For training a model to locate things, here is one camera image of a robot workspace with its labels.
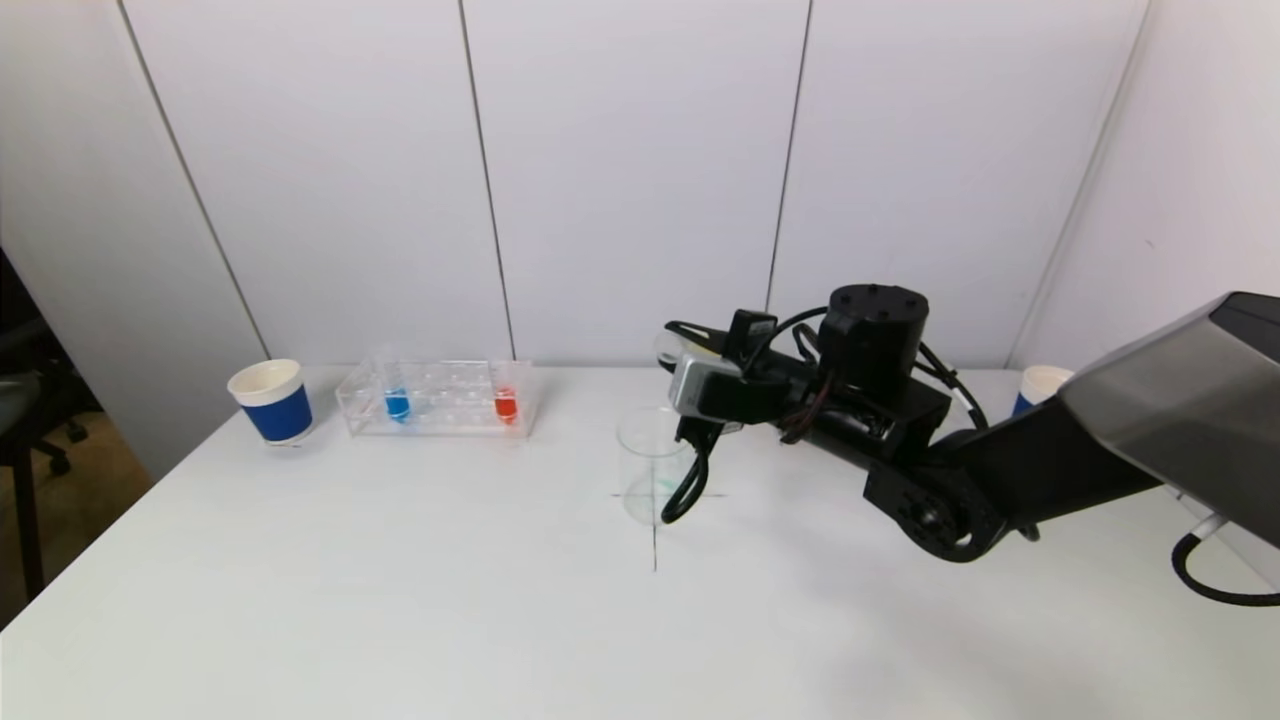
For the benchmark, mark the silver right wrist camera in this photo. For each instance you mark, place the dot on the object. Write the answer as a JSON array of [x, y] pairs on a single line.
[[705, 385]]

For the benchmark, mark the clear acrylic test tube rack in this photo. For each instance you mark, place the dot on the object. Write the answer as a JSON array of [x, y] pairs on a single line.
[[450, 405]]

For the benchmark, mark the clear glass beaker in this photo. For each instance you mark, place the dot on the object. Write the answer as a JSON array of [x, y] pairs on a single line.
[[640, 470]]

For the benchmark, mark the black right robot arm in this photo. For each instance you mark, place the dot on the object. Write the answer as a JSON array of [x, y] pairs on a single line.
[[1050, 460]]

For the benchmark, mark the black office chair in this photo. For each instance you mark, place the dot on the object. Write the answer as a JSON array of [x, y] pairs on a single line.
[[65, 445]]

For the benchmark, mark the test tube with red pigment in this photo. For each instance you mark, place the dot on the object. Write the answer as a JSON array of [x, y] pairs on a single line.
[[506, 405]]

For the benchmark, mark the test tube with yellow pigment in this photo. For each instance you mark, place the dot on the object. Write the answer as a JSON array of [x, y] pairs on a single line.
[[668, 355]]

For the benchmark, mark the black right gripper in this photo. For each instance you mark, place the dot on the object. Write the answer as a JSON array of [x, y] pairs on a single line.
[[697, 432]]

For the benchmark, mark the test tube with blue pigment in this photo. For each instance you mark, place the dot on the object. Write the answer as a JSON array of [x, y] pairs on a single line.
[[397, 405]]

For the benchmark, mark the blue and white paper cup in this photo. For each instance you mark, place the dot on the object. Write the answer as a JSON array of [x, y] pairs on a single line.
[[278, 415], [1040, 385]]

